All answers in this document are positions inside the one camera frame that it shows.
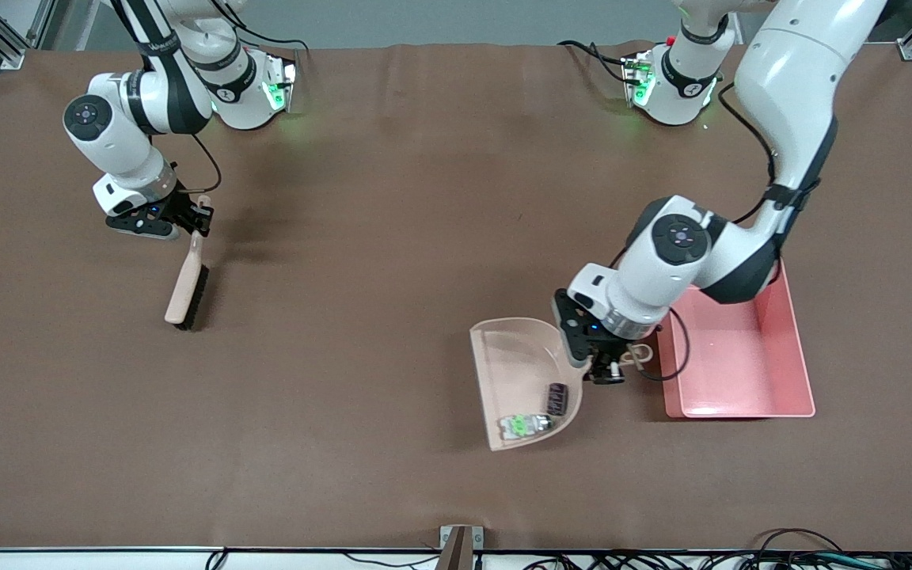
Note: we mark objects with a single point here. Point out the grey metal edge bracket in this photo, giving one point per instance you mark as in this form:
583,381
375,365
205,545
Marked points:
461,538

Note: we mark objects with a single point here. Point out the beige hand brush black bristles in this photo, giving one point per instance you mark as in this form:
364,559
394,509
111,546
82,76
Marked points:
187,297

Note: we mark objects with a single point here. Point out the beige plastic dustpan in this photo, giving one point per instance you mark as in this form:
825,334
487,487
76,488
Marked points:
519,372

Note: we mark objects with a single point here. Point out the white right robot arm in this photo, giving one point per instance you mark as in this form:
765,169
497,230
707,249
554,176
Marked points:
147,103

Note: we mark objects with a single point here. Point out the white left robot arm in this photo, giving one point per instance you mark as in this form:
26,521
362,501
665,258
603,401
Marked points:
741,237

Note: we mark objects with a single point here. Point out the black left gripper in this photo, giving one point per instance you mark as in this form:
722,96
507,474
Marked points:
611,346

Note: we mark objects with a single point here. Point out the pink plastic bin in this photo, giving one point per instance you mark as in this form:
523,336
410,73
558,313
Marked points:
741,372

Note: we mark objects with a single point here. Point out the brown table mat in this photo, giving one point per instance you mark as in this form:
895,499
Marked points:
393,237

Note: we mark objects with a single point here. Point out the white electronic connector part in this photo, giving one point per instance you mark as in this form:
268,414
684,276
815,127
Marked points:
523,426

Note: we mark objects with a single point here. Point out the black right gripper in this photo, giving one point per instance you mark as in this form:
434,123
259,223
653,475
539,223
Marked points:
179,203

